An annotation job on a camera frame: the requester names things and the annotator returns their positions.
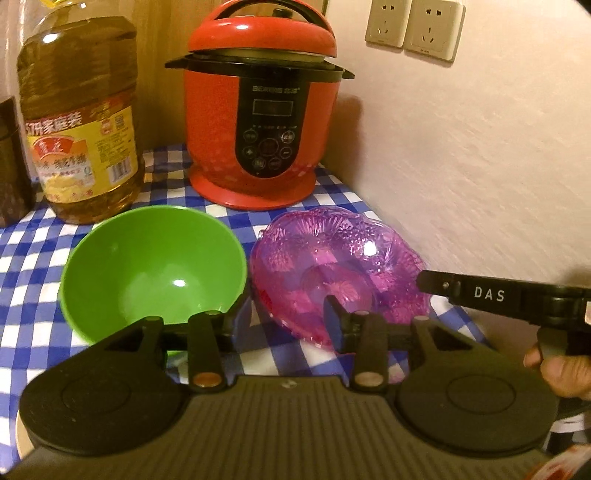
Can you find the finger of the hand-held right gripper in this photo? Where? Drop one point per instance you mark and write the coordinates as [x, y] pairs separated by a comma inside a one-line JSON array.
[[485, 293]]

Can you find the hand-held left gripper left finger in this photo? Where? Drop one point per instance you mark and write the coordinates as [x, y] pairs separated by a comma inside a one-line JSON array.
[[203, 353]]

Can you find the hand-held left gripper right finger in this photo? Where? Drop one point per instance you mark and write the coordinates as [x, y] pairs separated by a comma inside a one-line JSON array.
[[333, 323]]

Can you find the purple glass bowl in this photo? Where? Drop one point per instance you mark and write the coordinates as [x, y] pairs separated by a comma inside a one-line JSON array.
[[332, 258]]

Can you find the green plastic bowl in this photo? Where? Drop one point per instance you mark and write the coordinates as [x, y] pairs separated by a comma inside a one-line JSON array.
[[152, 267]]

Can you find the person's right hand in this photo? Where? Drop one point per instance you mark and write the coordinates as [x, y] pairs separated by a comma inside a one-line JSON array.
[[570, 376]]

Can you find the blue white checkered tablecloth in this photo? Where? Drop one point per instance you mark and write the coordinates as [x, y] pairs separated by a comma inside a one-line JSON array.
[[286, 355]]

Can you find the red white packet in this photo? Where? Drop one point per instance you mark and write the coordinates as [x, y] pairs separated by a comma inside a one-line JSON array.
[[570, 461]]

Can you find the red electric pressure cooker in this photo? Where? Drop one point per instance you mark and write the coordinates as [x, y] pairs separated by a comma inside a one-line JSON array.
[[217, 115]]

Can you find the dark brown jar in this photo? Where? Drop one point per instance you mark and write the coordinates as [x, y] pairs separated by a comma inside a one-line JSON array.
[[14, 175]]

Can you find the large cooking oil bottle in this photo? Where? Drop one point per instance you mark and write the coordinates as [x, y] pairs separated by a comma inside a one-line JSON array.
[[78, 115]]

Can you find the beige wall socket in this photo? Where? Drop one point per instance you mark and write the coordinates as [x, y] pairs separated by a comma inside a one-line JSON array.
[[434, 27], [387, 23]]

